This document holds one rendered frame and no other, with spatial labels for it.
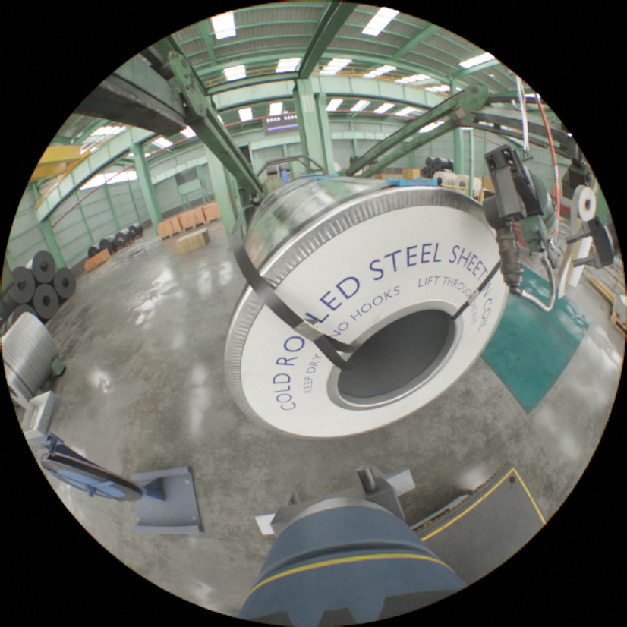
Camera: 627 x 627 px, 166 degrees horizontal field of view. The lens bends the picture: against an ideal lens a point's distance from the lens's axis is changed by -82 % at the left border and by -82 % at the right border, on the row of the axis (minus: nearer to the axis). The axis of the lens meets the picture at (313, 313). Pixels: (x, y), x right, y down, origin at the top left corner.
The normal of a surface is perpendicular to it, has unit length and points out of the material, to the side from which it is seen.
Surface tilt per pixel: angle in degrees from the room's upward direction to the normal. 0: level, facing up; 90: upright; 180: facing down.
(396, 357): 29
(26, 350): 79
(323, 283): 90
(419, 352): 53
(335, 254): 90
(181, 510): 0
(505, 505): 0
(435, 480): 0
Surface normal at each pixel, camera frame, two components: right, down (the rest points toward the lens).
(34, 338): 0.92, -0.38
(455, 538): -0.13, -0.78
